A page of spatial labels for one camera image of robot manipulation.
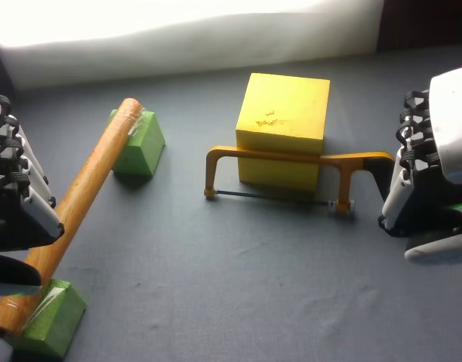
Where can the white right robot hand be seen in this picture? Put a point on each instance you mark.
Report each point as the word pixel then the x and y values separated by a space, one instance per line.
pixel 451 124

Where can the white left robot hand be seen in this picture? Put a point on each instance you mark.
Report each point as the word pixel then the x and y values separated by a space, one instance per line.
pixel 12 211

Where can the round wooden rod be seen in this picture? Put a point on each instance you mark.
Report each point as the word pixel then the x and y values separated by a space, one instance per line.
pixel 87 177

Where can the green wedge support block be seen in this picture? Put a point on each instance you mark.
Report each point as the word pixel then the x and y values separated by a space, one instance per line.
pixel 144 151
pixel 50 328

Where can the yellow wooden cube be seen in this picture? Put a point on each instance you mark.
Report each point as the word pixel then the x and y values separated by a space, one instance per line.
pixel 284 109

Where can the grey table cloth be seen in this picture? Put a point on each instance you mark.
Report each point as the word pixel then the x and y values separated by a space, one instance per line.
pixel 231 271

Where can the white backdrop sheet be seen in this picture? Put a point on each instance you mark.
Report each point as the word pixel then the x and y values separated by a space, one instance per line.
pixel 178 37

